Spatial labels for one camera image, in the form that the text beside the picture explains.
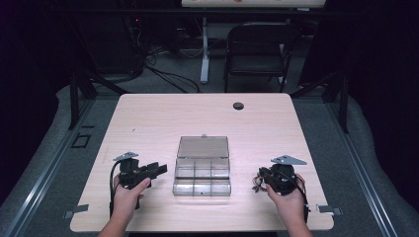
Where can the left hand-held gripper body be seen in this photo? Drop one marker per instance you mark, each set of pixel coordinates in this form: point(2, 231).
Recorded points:
point(131, 174)

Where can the black folding chair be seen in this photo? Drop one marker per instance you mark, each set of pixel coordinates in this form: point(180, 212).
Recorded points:
point(260, 49)

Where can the dark computer equipment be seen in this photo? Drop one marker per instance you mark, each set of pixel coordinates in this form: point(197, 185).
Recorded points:
point(112, 46)

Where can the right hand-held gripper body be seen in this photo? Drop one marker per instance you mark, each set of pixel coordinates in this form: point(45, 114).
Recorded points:
point(283, 179)

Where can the black tape square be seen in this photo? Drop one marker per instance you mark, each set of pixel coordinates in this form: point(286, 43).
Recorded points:
point(73, 143)

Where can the person's right hand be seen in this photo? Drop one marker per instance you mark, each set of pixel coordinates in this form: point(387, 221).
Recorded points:
point(291, 204)

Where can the black table grommet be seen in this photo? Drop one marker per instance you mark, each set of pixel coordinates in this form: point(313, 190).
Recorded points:
point(238, 106)

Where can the clear plastic compartment box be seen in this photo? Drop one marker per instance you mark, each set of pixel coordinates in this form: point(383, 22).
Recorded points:
point(201, 174)

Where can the white table leg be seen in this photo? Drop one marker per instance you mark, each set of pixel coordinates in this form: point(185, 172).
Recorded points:
point(205, 52)

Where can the metal floor rail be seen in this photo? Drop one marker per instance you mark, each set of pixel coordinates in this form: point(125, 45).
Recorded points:
point(46, 177)
point(362, 177)

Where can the grey tape piece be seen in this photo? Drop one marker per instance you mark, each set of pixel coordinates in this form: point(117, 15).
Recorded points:
point(329, 209)
point(77, 210)

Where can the black metal stand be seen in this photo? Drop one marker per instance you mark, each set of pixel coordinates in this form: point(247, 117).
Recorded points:
point(343, 102)
point(74, 98)

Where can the person's left hand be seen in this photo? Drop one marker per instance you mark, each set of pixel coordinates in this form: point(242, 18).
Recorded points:
point(126, 200)

